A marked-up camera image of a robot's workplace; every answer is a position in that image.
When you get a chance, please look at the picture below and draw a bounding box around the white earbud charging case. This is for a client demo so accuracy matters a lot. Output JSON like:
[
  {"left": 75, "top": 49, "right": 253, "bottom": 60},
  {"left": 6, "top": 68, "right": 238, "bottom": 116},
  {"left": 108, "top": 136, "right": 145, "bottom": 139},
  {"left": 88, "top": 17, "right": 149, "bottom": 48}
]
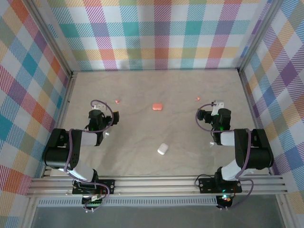
[{"left": 157, "top": 142, "right": 169, "bottom": 156}]

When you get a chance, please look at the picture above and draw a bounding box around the right electronics board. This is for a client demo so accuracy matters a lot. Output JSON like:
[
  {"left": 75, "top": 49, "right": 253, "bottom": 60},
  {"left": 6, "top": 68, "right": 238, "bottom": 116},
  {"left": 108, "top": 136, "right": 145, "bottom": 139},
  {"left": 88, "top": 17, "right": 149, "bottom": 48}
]
[{"left": 217, "top": 194, "right": 233, "bottom": 209}]

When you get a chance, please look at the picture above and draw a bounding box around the electronics board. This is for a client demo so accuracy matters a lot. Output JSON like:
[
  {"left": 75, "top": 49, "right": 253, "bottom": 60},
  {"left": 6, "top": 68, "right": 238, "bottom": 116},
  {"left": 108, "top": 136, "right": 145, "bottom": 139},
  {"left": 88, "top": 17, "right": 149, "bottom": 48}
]
[
  {"left": 217, "top": 194, "right": 233, "bottom": 209},
  {"left": 82, "top": 195, "right": 106, "bottom": 208}
]

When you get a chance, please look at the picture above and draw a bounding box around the left electronics board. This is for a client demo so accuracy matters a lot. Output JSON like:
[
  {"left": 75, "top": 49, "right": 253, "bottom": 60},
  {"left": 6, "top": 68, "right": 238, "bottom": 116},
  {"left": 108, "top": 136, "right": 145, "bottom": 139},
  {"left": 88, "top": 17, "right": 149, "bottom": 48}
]
[{"left": 82, "top": 195, "right": 106, "bottom": 208}]

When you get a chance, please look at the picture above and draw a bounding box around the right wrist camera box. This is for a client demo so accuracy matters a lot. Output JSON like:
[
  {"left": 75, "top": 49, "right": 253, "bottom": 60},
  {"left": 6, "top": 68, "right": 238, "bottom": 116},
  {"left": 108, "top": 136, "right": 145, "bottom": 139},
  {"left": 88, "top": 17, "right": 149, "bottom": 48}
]
[{"left": 212, "top": 100, "right": 225, "bottom": 116}]

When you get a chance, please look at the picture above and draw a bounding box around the aluminium side rail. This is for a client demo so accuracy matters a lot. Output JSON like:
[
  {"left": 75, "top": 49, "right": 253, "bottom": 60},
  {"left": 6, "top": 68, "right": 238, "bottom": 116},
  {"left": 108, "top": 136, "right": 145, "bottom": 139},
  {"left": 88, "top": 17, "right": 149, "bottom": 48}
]
[
  {"left": 42, "top": 71, "right": 78, "bottom": 178},
  {"left": 238, "top": 70, "right": 274, "bottom": 175}
]

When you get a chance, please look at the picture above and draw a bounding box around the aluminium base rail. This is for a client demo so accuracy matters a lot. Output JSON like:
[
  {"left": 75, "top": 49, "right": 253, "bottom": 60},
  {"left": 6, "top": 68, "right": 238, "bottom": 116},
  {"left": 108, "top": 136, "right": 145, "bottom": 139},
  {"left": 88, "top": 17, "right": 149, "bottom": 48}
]
[{"left": 26, "top": 174, "right": 288, "bottom": 198}]

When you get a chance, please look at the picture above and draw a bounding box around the aluminium frame post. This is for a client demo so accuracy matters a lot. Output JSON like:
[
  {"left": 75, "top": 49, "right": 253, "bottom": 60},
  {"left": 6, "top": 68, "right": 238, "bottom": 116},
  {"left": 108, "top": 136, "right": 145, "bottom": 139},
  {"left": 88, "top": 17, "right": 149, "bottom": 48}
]
[
  {"left": 237, "top": 0, "right": 285, "bottom": 74},
  {"left": 28, "top": 0, "right": 78, "bottom": 80}
]

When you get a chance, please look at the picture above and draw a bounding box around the grey slotted cable duct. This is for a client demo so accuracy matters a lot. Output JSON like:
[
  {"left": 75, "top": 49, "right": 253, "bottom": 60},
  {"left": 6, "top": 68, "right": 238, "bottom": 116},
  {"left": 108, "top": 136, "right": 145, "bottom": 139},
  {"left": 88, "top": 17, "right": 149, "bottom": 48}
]
[{"left": 38, "top": 199, "right": 218, "bottom": 207}]

